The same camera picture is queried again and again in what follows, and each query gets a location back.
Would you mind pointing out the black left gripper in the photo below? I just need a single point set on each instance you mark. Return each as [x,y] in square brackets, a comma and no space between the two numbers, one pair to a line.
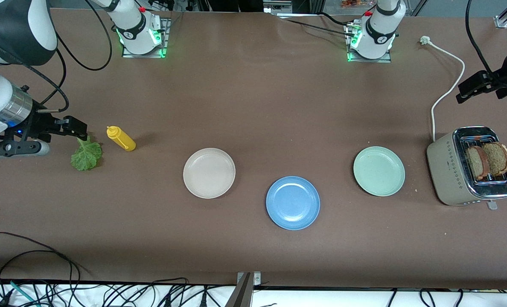
[505,75]

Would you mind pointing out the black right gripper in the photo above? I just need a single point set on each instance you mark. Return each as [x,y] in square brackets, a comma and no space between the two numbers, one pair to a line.
[39,125]

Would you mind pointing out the green lettuce leaf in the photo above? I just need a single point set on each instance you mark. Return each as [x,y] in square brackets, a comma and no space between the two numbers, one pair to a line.
[86,155]

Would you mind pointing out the yellow squeeze bottle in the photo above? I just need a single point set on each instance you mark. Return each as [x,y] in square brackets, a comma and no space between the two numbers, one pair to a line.
[123,140]

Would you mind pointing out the brown bread slice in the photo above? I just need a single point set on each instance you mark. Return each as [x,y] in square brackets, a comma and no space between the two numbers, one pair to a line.
[497,158]
[475,163]

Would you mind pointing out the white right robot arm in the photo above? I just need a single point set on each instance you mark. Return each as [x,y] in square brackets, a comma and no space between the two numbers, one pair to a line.
[18,30]

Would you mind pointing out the mint green plate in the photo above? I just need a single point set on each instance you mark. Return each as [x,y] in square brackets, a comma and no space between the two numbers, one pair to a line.
[379,171]

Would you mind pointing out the pale beige plate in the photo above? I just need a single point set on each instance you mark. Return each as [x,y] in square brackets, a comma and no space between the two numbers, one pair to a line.
[209,172]

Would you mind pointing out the blue plate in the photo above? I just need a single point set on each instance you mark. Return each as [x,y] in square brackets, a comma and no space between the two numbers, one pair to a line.
[292,203]

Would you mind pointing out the silver beige toaster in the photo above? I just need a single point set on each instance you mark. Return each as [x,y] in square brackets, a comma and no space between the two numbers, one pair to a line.
[447,170]

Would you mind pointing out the orange object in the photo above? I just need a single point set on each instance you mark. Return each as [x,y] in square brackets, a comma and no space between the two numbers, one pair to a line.
[351,3]

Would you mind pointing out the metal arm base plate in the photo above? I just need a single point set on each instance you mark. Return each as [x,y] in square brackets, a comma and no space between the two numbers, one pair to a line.
[164,34]
[366,60]

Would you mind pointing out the grey metal post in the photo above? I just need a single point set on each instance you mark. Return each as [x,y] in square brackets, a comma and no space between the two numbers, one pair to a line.
[241,294]

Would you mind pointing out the silver metal bracket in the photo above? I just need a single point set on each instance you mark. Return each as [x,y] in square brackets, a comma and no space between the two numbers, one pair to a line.
[257,278]

